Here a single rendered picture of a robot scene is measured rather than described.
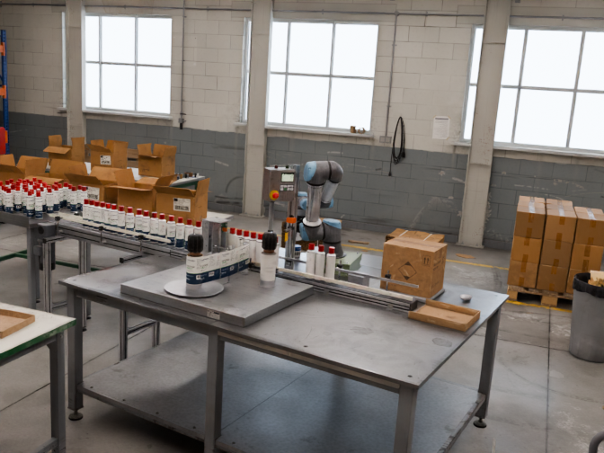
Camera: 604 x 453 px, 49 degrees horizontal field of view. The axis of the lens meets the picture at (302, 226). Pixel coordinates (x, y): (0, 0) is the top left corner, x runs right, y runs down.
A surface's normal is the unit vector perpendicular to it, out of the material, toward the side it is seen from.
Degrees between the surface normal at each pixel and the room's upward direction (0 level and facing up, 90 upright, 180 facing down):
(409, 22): 90
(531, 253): 90
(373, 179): 90
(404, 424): 90
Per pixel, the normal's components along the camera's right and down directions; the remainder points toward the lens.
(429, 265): -0.48, 0.15
